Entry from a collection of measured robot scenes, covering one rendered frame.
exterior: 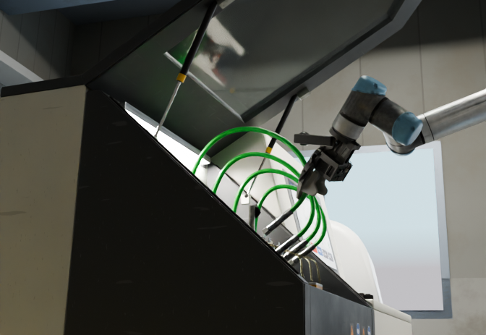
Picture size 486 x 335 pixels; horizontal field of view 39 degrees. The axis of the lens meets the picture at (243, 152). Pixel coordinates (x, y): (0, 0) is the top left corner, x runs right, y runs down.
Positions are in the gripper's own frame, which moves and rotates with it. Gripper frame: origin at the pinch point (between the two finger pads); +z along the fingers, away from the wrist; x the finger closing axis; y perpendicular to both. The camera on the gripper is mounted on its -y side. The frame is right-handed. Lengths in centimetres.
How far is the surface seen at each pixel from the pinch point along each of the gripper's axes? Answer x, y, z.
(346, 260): 150, -38, 73
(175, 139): -3.6, -43.6, 11.5
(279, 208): 30.3, -19.8, 21.3
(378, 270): 233, -49, 101
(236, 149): 31, -46, 16
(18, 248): -53, -33, 39
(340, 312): -6.4, 29.2, 14.4
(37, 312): -54, -16, 45
